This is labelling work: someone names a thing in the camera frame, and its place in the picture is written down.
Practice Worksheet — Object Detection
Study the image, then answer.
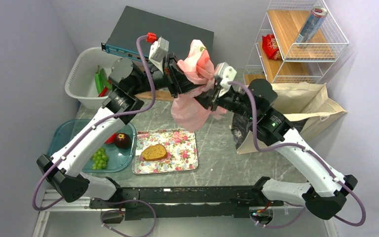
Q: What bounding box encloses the green grape bunch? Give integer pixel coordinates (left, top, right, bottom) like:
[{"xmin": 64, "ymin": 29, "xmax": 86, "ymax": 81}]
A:
[{"xmin": 91, "ymin": 147, "xmax": 108, "ymax": 170}]

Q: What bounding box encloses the red snack packet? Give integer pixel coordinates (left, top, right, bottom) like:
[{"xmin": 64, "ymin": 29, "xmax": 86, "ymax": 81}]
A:
[{"xmin": 262, "ymin": 34, "xmax": 282, "ymax": 61}]

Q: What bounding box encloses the white wire shelf rack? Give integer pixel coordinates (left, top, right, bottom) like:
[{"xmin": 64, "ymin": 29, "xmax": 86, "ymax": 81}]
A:
[{"xmin": 243, "ymin": 0, "xmax": 349, "ymax": 84}]

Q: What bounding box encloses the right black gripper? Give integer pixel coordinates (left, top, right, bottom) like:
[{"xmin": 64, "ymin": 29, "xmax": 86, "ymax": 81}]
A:
[{"xmin": 188, "ymin": 78, "xmax": 259, "ymax": 120}]

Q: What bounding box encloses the red pepper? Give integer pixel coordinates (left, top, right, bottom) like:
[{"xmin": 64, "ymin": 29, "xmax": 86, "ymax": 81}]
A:
[{"xmin": 98, "ymin": 87, "xmax": 109, "ymax": 97}]

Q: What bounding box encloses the brown bread slice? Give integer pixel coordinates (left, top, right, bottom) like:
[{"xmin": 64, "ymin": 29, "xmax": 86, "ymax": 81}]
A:
[{"xmin": 141, "ymin": 144, "xmax": 168, "ymax": 161}]

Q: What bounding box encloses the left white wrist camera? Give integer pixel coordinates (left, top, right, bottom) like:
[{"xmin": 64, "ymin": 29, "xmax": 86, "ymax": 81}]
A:
[{"xmin": 146, "ymin": 33, "xmax": 169, "ymax": 66}]

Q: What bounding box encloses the dark red apple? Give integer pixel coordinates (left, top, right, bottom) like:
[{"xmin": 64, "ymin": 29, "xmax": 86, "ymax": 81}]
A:
[{"xmin": 114, "ymin": 133, "xmax": 132, "ymax": 150}]

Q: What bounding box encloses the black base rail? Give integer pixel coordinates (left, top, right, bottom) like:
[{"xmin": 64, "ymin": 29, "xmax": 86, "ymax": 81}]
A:
[{"xmin": 89, "ymin": 186, "xmax": 284, "ymax": 221}]

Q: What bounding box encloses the teal network switch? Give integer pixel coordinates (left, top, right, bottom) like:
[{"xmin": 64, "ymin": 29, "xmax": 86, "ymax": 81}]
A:
[{"xmin": 101, "ymin": 6, "xmax": 214, "ymax": 67}]

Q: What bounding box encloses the pink plastic grocery bag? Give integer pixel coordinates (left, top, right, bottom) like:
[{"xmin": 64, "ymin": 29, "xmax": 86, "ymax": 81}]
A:
[{"xmin": 171, "ymin": 39, "xmax": 227, "ymax": 131}]

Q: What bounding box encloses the green pepper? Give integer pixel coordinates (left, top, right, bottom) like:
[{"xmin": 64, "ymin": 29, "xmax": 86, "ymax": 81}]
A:
[{"xmin": 94, "ymin": 65, "xmax": 104, "ymax": 94}]

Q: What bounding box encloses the blue drink can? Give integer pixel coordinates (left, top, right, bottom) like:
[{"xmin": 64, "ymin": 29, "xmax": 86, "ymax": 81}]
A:
[{"xmin": 295, "ymin": 6, "xmax": 328, "ymax": 48}]

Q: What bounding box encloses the green cucumber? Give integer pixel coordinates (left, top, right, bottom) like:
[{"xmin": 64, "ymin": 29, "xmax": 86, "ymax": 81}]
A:
[{"xmin": 99, "ymin": 68, "xmax": 112, "ymax": 90}]

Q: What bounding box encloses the floral rectangular tray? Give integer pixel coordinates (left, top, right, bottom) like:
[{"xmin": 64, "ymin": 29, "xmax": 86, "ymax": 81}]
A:
[{"xmin": 132, "ymin": 129, "xmax": 198, "ymax": 175}]

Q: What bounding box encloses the wooden board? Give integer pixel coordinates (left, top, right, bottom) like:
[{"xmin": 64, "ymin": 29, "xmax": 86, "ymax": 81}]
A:
[{"xmin": 136, "ymin": 88, "xmax": 176, "ymax": 103}]

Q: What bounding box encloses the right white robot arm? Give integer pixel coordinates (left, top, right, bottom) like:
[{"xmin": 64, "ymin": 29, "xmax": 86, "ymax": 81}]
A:
[{"xmin": 195, "ymin": 79, "xmax": 357, "ymax": 220}]

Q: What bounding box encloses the red tomato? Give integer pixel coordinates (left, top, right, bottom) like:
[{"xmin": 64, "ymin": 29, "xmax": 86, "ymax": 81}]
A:
[{"xmin": 105, "ymin": 133, "xmax": 117, "ymax": 144}]

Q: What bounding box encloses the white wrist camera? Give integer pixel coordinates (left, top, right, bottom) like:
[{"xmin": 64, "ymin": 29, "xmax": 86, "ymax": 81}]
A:
[
  {"xmin": 146, "ymin": 33, "xmax": 169, "ymax": 66},
  {"xmin": 213, "ymin": 62, "xmax": 237, "ymax": 89}
]

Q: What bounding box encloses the beige canvas tote bag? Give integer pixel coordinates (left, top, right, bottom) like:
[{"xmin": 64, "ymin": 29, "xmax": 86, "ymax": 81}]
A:
[{"xmin": 230, "ymin": 82, "xmax": 347, "ymax": 155}]

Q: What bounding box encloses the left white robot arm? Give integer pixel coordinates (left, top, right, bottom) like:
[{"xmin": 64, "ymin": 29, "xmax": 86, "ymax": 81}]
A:
[{"xmin": 36, "ymin": 54, "xmax": 200, "ymax": 207}]

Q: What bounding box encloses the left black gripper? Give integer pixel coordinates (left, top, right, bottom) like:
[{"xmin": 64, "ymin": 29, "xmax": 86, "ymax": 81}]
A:
[{"xmin": 130, "ymin": 52, "xmax": 209, "ymax": 98}]

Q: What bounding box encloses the white plastic basin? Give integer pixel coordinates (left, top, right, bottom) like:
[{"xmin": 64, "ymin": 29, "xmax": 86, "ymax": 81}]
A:
[{"xmin": 65, "ymin": 47, "xmax": 121, "ymax": 109}]

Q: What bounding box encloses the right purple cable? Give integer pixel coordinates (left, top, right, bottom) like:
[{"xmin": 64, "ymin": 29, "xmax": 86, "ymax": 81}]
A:
[{"xmin": 228, "ymin": 81, "xmax": 367, "ymax": 230}]

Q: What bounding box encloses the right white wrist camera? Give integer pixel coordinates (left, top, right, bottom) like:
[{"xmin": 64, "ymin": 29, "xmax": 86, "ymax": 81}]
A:
[{"xmin": 213, "ymin": 62, "xmax": 237, "ymax": 89}]

